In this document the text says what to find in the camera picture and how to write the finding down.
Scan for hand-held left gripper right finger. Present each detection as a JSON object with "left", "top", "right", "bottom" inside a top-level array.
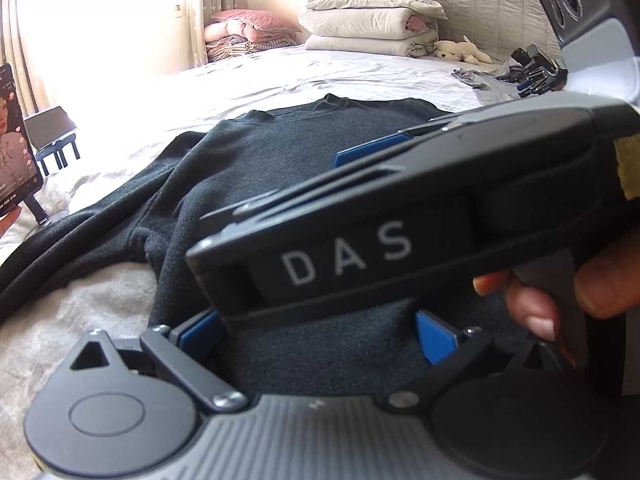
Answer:
[{"left": 384, "top": 309, "right": 568, "bottom": 412}]

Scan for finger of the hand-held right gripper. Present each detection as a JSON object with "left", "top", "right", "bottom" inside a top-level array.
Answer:
[
  {"left": 185, "top": 151, "right": 482, "bottom": 322},
  {"left": 334, "top": 114, "right": 472, "bottom": 171}
]

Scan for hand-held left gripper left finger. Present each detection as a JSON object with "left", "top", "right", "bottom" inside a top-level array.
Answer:
[{"left": 69, "top": 309, "right": 249, "bottom": 414}]

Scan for black sweater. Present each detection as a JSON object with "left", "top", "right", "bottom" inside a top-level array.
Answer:
[{"left": 0, "top": 92, "right": 532, "bottom": 397}]

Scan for person's right hand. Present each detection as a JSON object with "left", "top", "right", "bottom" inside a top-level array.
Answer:
[{"left": 472, "top": 227, "right": 640, "bottom": 357}]

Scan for bed with grey sheet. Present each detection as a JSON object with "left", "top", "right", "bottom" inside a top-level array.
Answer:
[{"left": 0, "top": 42, "right": 640, "bottom": 480}]

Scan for spare hand-held gripper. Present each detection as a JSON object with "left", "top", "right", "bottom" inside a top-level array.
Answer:
[{"left": 499, "top": 44, "right": 569, "bottom": 99}]

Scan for grey garment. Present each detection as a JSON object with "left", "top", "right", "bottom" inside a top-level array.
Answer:
[{"left": 452, "top": 67, "right": 494, "bottom": 92}]

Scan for white plush toy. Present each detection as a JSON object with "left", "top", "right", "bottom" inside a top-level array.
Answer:
[{"left": 432, "top": 35, "right": 494, "bottom": 65}]

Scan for striped folded blankets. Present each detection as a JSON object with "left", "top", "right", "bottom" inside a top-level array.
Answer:
[{"left": 206, "top": 35, "right": 299, "bottom": 64}]

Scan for pink pillow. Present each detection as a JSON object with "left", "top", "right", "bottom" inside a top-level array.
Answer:
[{"left": 204, "top": 8, "right": 304, "bottom": 44}]

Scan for grey quilted headboard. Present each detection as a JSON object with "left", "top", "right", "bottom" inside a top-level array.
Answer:
[{"left": 322, "top": 0, "right": 567, "bottom": 62}]

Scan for round-base phone stand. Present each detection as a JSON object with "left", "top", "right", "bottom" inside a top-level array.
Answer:
[{"left": 20, "top": 194, "right": 69, "bottom": 229}]

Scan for grey star-print curtain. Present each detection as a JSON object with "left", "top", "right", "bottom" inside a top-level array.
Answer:
[
  {"left": 0, "top": 0, "right": 36, "bottom": 116},
  {"left": 200, "top": 0, "right": 252, "bottom": 69}
]

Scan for small black tablet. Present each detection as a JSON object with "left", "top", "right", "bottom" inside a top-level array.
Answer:
[{"left": 23, "top": 105, "right": 79, "bottom": 150}]

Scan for black smartphone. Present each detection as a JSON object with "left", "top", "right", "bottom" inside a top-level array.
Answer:
[{"left": 0, "top": 62, "right": 41, "bottom": 212}]

